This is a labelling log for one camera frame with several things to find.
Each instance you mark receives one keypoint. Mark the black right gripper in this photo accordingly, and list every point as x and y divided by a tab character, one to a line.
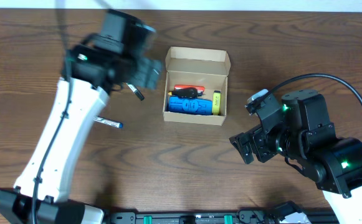
245	149

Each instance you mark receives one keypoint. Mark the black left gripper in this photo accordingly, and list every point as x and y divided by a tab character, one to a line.
142	71

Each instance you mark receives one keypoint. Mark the black white marker pen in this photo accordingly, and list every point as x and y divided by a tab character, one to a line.
136	91

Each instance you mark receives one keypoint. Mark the black teardrop glue bottle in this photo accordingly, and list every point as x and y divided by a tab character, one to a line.
189	93

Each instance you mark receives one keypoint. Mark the brown cardboard box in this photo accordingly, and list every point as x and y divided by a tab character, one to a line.
198	67

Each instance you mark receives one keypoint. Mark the yellow black highlighter marker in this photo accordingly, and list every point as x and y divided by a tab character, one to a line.
216	102

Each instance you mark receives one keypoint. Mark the blue plastic tool holder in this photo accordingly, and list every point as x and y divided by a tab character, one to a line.
190	106

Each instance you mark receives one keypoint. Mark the blue white marker pen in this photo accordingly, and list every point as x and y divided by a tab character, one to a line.
108	122

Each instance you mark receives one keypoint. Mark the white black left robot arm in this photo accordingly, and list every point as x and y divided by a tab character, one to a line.
41	193

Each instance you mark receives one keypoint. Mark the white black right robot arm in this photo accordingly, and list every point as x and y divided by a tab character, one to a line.
298	128

